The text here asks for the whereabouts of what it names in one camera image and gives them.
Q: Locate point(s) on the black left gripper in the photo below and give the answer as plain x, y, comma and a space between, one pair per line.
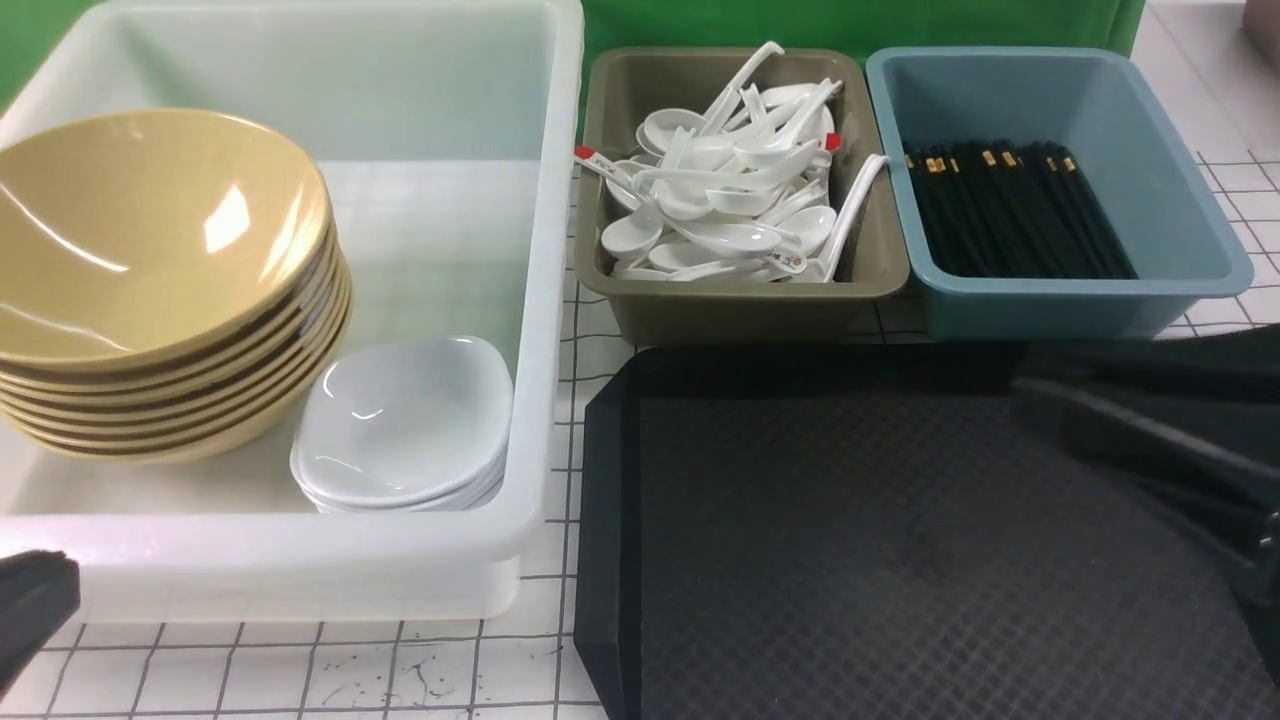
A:
40, 591

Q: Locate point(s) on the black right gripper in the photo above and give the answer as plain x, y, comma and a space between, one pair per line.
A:
1191, 426

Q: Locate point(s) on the tan noodle bowl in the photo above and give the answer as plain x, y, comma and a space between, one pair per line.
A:
133, 237

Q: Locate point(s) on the white square sauce dish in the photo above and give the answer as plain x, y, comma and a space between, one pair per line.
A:
449, 395

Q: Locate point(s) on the white ceramic soup spoon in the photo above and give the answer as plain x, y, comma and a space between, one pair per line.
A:
761, 151

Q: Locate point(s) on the blue chopstick bin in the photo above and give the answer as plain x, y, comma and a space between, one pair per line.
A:
1097, 104

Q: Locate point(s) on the stack of tan bowls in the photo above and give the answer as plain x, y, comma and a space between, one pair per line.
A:
225, 394

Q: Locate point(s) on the bundle of black chopsticks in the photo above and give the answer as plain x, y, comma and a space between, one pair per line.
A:
997, 210

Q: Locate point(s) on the stack of white dishes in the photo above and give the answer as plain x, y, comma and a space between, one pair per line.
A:
400, 460

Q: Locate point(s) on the black plastic serving tray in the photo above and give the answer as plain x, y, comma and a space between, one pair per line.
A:
864, 532

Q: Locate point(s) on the pile of white spoons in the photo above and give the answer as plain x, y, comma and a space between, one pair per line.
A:
695, 213

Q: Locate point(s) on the green backdrop cloth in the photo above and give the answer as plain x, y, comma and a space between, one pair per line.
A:
860, 28

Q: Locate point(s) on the large white plastic tub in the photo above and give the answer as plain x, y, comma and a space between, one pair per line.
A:
445, 132

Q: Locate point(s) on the olive green spoon bin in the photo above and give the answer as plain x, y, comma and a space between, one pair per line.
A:
628, 84

